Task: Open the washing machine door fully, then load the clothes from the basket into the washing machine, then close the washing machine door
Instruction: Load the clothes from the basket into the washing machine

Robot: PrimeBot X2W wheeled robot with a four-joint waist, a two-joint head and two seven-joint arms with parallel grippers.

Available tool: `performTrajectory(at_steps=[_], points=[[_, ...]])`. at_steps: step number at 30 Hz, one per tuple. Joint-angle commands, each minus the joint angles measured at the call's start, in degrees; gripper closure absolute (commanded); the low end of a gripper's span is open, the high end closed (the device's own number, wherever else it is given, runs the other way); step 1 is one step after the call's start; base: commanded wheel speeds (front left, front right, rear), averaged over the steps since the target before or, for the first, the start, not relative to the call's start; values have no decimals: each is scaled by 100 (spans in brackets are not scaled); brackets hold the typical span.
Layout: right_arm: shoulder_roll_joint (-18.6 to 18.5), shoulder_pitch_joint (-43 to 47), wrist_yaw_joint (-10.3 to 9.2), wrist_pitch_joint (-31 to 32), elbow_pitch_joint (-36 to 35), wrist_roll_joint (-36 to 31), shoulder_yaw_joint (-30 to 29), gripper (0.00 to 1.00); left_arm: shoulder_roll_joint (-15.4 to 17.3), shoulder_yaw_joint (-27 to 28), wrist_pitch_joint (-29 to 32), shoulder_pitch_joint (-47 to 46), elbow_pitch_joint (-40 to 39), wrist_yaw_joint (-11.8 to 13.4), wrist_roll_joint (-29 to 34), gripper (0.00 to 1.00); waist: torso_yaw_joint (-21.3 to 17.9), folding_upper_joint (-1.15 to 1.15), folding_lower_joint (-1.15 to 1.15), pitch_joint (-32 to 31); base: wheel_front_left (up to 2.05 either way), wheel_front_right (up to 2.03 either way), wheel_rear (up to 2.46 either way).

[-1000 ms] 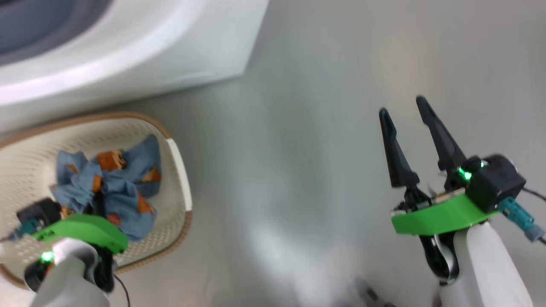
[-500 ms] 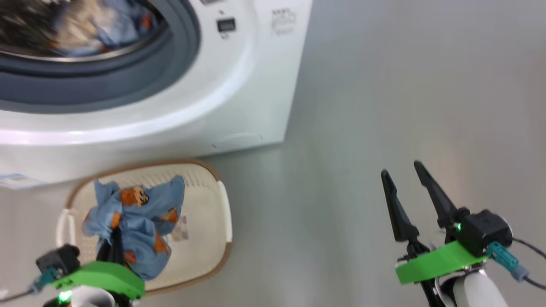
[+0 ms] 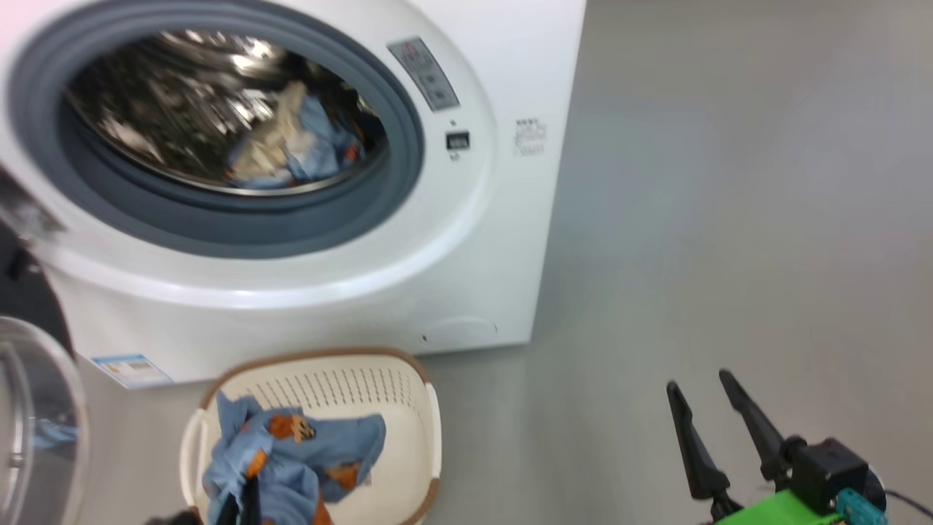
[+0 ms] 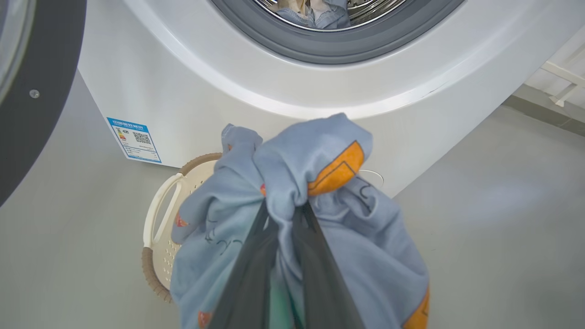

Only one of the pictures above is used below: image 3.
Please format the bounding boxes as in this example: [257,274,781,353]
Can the white front-load washing machine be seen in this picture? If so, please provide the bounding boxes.
[0,0,587,389]

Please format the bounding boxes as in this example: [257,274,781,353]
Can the shiny steel washer drum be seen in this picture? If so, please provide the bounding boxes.
[62,28,389,198]

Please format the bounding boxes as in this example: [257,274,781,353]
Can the teal right camera connector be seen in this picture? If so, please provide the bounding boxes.
[836,488,889,525]

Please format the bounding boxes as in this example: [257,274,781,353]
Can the round filter cover panel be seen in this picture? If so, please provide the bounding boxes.
[421,315,501,348]

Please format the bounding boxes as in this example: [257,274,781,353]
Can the small printed text sticker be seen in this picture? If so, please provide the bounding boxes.
[512,117,549,158]

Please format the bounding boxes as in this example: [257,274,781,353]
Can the blue energy label sticker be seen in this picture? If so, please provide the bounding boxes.
[91,354,175,390]

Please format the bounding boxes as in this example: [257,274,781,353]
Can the black round washer door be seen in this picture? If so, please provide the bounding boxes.
[0,171,90,525]

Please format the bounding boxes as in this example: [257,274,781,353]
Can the light clothes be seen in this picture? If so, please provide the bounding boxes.
[225,80,367,193]

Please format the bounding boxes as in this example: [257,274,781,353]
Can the grey instruction sticker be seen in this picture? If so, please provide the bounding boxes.
[386,36,462,113]

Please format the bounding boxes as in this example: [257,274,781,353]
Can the grey rubber door gasket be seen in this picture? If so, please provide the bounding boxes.
[7,0,426,260]

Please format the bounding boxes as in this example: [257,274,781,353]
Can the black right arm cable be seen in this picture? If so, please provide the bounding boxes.
[885,487,933,517]

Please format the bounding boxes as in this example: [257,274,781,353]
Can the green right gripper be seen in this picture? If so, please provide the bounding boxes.
[665,367,844,525]

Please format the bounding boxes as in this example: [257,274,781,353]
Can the blue monkey print garment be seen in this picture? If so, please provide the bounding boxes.
[202,392,387,525]

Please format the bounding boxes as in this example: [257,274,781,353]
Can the cream perforated laundry basket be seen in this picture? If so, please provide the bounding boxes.
[179,347,442,525]

